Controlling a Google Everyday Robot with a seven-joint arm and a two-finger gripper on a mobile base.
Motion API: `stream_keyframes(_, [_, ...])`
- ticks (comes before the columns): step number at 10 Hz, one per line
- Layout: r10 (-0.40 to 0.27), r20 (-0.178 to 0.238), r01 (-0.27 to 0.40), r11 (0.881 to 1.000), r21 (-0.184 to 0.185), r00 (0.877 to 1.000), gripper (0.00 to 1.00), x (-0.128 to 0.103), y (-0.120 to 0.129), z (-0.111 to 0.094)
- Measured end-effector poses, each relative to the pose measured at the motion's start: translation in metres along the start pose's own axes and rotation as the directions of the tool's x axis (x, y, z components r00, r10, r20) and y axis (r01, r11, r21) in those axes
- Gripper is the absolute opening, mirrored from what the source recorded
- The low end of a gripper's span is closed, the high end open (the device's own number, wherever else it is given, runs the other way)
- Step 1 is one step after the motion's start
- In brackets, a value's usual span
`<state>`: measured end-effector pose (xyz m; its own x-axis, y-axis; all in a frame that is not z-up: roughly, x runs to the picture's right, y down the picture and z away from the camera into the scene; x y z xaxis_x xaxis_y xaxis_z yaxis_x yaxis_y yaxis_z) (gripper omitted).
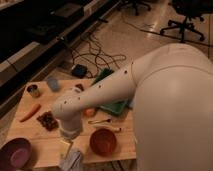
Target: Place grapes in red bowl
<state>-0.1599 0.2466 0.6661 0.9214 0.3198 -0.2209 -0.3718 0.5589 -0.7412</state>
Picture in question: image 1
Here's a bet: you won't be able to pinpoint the black office chair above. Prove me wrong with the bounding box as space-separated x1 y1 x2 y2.
160 0 213 43

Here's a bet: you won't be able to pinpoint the orange carrot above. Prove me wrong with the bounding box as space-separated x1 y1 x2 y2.
19 104 41 122

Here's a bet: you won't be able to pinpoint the dark purple grape bunch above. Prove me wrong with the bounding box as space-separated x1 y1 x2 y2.
37 111 58 131

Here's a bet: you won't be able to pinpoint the red bowl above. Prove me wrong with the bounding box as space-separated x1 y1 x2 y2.
90 129 117 157

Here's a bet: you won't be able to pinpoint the metal fork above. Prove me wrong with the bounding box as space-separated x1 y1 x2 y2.
88 119 111 124

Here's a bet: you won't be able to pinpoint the small metal can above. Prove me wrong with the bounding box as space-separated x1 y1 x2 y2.
27 84 40 98

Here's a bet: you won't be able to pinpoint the purple bowl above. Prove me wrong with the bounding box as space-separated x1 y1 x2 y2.
0 138 32 171

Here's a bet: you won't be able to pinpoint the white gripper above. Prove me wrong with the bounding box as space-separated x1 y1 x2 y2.
60 130 80 155

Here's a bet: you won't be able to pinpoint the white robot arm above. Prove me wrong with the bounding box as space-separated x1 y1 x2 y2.
52 43 213 171

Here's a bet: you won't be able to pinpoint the black power adapter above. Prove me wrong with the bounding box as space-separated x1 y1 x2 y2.
71 64 87 78

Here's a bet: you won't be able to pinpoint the black floor cables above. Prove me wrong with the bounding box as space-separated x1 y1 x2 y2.
63 33 128 79

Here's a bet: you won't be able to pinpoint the grey cloth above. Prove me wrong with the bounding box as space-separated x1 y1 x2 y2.
59 149 83 171

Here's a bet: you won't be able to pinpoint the dark small block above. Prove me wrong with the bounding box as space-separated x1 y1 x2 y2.
75 84 84 91

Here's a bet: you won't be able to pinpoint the orange fruit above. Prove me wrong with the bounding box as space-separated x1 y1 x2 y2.
84 108 96 117

